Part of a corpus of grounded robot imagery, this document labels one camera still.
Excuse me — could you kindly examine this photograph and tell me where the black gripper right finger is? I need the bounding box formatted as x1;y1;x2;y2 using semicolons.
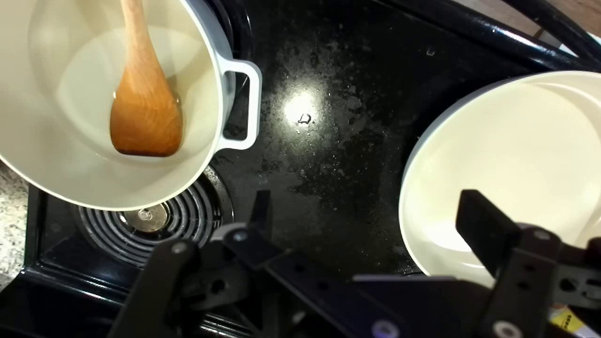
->
455;189;601;338

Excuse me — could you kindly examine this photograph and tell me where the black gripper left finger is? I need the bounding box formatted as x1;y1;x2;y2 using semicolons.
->
110;191;403;338

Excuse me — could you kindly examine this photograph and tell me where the wooden cooking spoon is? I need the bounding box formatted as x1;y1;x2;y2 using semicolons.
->
110;0;183;155

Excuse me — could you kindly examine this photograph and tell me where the black electric stove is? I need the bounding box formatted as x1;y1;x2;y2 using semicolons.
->
0;0;601;338

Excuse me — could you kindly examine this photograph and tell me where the white pot with handles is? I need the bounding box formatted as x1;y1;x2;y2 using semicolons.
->
0;0;264;210

